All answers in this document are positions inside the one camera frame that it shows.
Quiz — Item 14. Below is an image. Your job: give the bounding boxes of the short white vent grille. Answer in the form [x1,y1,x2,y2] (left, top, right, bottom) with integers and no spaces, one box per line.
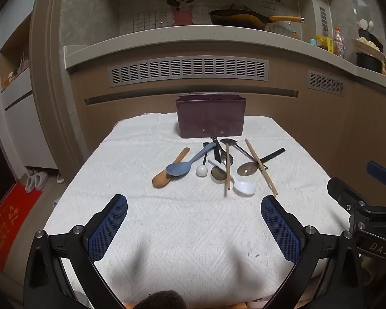
[307,70,346,97]

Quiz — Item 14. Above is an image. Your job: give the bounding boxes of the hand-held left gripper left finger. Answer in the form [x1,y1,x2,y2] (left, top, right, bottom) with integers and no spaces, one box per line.
[23,194,129,309]

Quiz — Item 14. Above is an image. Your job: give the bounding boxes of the dark round black-handled spoon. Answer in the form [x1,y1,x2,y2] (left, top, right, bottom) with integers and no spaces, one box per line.
[211,138,234,181]

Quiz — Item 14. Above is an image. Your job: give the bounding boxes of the wooden chopstick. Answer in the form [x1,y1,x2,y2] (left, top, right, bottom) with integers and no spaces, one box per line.
[245,139,278,196]
[224,143,231,191]

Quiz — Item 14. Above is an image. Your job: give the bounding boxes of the black pot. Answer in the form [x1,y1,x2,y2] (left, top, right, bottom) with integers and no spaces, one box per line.
[355,51,383,74]

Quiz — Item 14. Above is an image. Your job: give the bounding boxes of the metal spoon with black handle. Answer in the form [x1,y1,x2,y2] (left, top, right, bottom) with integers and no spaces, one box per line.
[237,148,286,177]

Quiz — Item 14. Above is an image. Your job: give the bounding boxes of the yellow food packet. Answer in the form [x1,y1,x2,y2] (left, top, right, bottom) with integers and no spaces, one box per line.
[315,35,334,53]

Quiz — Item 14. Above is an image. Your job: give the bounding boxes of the black wok with orange handle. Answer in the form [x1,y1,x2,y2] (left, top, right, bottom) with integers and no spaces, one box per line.
[209,8,305,30]

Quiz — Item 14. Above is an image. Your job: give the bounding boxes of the dark holder with white spoons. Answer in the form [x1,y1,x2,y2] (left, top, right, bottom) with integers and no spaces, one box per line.
[357,19,377,41]

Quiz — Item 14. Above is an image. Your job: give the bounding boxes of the blue-grey plastic spoon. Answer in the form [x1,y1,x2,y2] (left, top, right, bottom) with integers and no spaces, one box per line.
[166,142,217,177]

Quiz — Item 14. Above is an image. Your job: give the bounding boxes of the red door mat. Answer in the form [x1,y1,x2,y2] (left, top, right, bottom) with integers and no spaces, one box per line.
[0,182,43,271]

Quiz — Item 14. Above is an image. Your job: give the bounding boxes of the grey slipper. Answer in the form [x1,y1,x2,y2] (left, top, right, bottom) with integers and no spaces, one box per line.
[35,170,49,189]
[25,172,41,194]

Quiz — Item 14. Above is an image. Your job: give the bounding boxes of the plastic bottle with orange cap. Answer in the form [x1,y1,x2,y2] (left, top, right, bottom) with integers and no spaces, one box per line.
[332,27,346,59]

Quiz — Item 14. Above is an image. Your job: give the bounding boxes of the maroon plastic utensil container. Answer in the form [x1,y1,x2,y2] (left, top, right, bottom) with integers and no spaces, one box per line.
[175,94,247,139]

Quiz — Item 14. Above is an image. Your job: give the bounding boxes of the black shovel-shaped thin-handled spoon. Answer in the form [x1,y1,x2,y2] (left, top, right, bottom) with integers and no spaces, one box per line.
[220,138,268,170]

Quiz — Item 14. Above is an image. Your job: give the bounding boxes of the white cabinet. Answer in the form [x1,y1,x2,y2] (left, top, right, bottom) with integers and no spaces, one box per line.
[0,15,59,172]

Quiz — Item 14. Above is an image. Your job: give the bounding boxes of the white plastic soup spoon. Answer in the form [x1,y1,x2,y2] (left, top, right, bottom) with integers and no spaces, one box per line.
[207,159,256,196]

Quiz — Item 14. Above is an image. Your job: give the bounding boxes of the long white vent grille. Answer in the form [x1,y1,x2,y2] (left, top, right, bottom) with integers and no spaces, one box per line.
[107,56,270,88]

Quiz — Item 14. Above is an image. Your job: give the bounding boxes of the white textured table cloth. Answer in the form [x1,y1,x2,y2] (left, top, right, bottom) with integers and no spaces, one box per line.
[43,113,345,306]

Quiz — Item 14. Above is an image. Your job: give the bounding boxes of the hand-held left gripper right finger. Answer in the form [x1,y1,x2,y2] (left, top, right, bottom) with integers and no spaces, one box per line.
[260,195,364,309]

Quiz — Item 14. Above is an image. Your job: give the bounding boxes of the wooden spoon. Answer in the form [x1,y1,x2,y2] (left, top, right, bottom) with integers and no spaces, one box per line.
[152,147,190,189]

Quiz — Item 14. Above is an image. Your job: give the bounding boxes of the dark fuzzy cloth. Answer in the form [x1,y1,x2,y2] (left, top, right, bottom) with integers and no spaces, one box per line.
[138,290,188,309]

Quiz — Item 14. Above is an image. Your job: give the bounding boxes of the white round black-handled scoop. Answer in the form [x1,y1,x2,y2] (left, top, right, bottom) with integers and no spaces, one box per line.
[196,154,213,177]

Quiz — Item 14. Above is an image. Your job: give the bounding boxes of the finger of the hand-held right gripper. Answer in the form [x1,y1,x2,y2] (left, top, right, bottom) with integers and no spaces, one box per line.
[366,161,386,189]
[327,177,374,222]

